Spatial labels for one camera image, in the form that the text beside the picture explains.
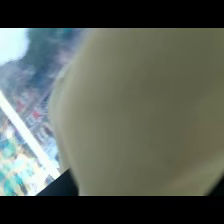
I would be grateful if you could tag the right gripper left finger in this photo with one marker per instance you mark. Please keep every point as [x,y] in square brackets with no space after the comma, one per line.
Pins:
[63,186]

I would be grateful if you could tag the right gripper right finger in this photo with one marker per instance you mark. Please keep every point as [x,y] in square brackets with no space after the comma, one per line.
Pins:
[218,189]

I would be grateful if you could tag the brown trousers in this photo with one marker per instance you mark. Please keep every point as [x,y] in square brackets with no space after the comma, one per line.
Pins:
[140,110]

